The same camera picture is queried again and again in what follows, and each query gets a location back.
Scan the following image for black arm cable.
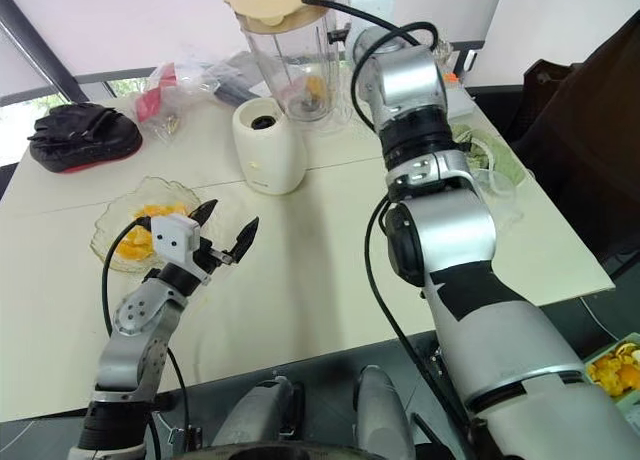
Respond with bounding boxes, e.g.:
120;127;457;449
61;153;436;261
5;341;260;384
101;217;192;454
301;0;474;431

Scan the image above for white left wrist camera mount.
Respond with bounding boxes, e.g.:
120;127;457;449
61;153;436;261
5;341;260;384
150;216;212;286

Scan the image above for black leather bag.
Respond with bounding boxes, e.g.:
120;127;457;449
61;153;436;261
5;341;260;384
27;102;144;174

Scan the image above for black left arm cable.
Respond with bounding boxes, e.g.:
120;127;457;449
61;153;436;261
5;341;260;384
101;217;192;454

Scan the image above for cream blender base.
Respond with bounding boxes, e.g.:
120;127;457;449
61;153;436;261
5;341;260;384
231;97;309;196

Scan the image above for person in black clothing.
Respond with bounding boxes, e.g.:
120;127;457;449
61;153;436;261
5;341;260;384
519;14;640;291

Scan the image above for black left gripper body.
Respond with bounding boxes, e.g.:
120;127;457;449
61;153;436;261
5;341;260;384
192;238;237;277

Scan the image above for white power strip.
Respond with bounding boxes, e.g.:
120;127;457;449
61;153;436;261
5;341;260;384
446;87;477;117

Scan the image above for dark grey notebook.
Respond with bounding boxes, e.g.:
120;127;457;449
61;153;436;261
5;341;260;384
206;52;257;83

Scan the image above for plastic bag with red packet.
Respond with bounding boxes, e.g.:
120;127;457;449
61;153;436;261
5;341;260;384
134;62;221;141

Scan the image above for white round container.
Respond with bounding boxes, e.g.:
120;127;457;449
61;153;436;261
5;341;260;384
472;139;520;197

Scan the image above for blurry yellow-orange object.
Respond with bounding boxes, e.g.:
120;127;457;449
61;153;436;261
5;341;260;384
301;75;327;107

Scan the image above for orange peels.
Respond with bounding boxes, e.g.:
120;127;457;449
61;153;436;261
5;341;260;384
587;342;640;397

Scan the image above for wavy clear glass bowl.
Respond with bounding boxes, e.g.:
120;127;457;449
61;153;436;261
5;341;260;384
88;176;206;275

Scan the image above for dark window frame post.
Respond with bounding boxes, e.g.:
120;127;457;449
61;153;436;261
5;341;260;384
0;0;92;104

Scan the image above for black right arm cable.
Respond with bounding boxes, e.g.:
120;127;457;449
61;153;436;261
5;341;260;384
301;0;474;431

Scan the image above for green cloth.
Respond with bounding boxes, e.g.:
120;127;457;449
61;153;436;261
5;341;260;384
451;123;527;184

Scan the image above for clear blender jar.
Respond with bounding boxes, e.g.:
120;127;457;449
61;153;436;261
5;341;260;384
238;2;354;135

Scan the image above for green plastic bin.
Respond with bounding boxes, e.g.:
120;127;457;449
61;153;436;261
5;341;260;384
582;332;640;417

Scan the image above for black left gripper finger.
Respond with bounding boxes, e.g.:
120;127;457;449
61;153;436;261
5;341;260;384
230;217;261;264
192;198;219;228

